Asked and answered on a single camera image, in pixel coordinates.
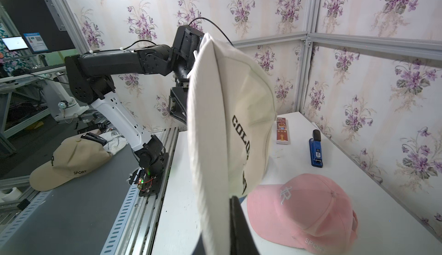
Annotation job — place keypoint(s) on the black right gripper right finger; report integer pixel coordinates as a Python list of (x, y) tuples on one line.
[(241, 240)]

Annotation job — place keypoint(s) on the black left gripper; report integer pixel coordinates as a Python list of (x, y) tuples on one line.
[(178, 98)]

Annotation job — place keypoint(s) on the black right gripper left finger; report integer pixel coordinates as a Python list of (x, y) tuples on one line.
[(199, 248)]

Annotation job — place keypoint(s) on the grey white baseball cap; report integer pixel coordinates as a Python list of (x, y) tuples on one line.
[(231, 109)]

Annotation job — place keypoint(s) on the pink baseball cap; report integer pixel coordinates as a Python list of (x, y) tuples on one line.
[(309, 212)]

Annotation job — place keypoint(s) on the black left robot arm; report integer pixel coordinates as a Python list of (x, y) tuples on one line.
[(90, 81)]

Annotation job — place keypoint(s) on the tan baseball cap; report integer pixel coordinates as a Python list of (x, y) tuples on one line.
[(75, 157)]

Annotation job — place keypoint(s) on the blue black stapler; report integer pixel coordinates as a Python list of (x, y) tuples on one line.
[(316, 149)]

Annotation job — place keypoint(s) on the grey side table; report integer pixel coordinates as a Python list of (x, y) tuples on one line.
[(29, 88)]

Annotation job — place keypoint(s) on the computer monitor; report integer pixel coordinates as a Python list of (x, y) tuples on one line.
[(16, 43)]

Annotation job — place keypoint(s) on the aluminium mounting rail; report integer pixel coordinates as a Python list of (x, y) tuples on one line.
[(134, 229)]

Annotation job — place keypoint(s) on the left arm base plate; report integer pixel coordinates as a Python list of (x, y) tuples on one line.
[(148, 181)]

